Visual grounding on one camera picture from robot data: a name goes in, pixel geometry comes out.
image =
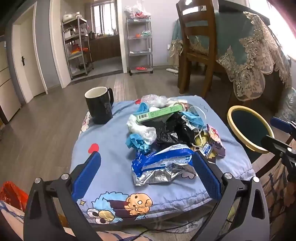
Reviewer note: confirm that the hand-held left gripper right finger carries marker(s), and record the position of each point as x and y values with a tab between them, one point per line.
205	173

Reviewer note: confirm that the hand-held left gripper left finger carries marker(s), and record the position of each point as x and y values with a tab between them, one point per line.
87	176

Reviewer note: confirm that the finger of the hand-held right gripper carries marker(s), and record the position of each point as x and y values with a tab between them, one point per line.
274	141
279	124

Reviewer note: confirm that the small white blue packet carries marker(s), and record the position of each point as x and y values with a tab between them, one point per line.
207	149

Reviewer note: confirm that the teal bin with yellow rim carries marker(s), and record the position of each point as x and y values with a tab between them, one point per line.
249	129

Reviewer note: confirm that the purple snack packet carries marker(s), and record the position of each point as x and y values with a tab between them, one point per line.
215	139

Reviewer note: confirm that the blue foil snack wrapper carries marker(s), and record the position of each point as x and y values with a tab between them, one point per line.
159	160

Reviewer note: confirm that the black plastic bag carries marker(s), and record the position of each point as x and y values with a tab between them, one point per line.
173	132

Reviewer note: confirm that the blue face mask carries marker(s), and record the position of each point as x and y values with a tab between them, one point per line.
194	120
143	109

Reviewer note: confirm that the white tissue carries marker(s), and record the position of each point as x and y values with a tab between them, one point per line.
138	127

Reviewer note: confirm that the white paper wrapper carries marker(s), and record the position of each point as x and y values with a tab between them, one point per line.
178	102

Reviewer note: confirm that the green cardboard box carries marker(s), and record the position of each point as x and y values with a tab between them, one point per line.
157	114

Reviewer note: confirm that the clear plastic bag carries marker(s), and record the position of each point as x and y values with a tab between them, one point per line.
155	99

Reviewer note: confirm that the large clear water bottle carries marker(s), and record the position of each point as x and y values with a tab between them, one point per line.
289	102

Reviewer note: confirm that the blue cartoon printed pillow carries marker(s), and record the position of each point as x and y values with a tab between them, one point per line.
111	148

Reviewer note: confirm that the black mug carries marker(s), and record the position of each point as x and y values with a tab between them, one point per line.
101	109

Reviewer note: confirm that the red plastic bag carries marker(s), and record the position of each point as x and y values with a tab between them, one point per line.
11	194

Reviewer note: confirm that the table with lace tablecloth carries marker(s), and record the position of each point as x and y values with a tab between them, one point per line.
231	30

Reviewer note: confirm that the white power strip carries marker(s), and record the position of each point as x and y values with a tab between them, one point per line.
172	70

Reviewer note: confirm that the white cabinet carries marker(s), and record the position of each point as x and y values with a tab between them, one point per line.
7	92

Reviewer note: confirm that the metal shelf rack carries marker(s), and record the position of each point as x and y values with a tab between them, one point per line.
77	55

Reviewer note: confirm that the white door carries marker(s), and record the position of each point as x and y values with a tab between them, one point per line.
30	69

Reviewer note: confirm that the brown wooden chair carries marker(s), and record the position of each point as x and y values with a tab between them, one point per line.
183	46

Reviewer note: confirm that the wooden kitchen cabinet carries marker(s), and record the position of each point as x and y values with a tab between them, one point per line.
106	48

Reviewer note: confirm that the grey rolling shelf cart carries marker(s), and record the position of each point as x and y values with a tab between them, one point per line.
140	53

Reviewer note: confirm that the kitchen window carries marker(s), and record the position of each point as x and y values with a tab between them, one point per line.
104	18

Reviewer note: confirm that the plastic bags of goods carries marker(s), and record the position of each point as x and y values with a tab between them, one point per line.
136	14

